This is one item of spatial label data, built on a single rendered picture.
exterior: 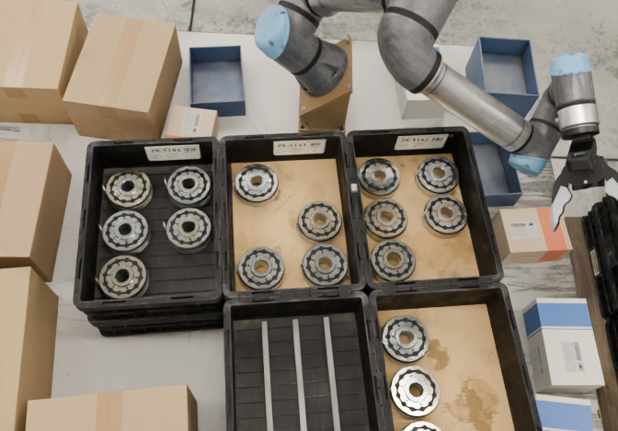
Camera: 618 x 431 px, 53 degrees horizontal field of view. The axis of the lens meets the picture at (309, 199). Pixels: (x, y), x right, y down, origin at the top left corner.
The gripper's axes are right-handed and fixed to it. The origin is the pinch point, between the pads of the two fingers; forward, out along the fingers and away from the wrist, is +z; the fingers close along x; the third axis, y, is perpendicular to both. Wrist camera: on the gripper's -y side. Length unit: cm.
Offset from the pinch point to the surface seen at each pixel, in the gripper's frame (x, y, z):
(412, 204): 40.6, 8.7, -11.2
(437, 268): 35.1, 5.8, 4.8
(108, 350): 101, -35, 16
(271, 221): 67, -13, -10
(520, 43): 18, 48, -57
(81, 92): 109, -33, -48
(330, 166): 58, 0, -23
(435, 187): 35.0, 10.8, -14.8
